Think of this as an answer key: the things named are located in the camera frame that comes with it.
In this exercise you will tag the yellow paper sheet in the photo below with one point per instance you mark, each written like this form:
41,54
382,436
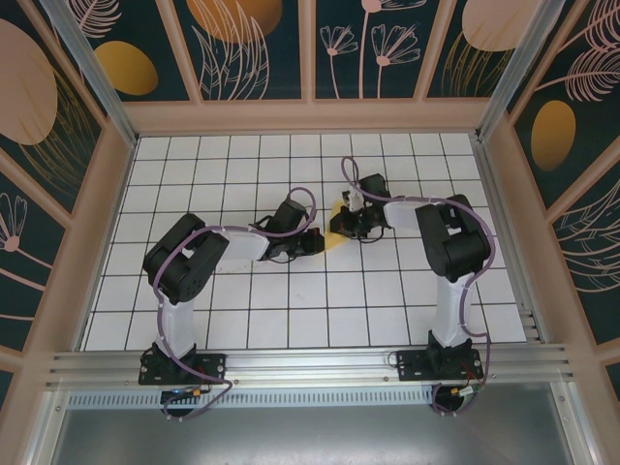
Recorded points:
334,241

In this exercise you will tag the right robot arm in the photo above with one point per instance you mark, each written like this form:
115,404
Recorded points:
455,242

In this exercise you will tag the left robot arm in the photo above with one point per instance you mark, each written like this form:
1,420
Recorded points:
184,261

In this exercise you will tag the grey metal sheet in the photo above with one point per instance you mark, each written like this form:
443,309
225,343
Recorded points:
310,436

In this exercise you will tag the long aluminium mounting rail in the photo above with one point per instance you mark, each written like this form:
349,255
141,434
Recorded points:
310,363

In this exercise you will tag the aluminium side rail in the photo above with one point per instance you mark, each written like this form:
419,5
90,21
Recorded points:
507,232

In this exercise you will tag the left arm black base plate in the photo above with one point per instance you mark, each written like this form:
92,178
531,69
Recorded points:
213,368

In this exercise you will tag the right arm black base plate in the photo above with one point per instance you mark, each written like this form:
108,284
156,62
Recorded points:
412,368

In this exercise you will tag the aluminium frame post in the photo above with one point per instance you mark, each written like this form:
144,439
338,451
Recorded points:
517,68
94,68

